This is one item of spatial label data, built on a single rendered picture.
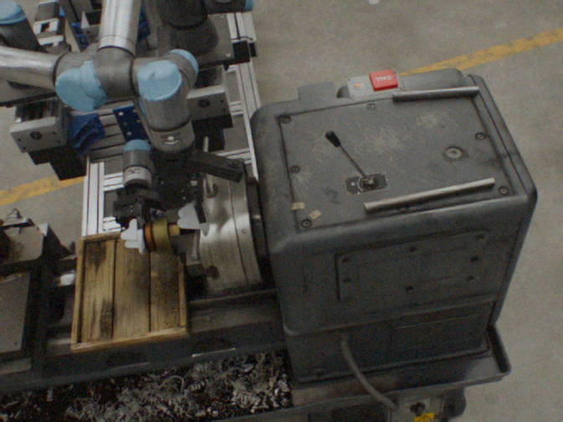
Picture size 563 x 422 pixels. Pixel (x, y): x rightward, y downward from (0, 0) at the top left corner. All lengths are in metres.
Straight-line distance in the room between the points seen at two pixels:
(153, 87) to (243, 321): 0.77
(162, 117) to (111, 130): 0.98
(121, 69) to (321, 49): 2.57
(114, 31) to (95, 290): 0.78
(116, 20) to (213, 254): 0.54
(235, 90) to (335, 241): 2.00
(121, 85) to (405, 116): 0.67
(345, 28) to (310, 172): 2.51
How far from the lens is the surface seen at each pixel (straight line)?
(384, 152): 1.50
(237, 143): 3.03
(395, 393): 1.92
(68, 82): 1.61
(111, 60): 1.32
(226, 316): 1.74
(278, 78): 3.64
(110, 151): 2.24
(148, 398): 2.01
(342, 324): 1.69
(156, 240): 1.62
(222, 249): 1.49
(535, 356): 2.69
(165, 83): 1.17
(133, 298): 1.81
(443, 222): 1.41
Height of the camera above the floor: 2.37
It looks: 52 degrees down
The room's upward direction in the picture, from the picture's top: 9 degrees counter-clockwise
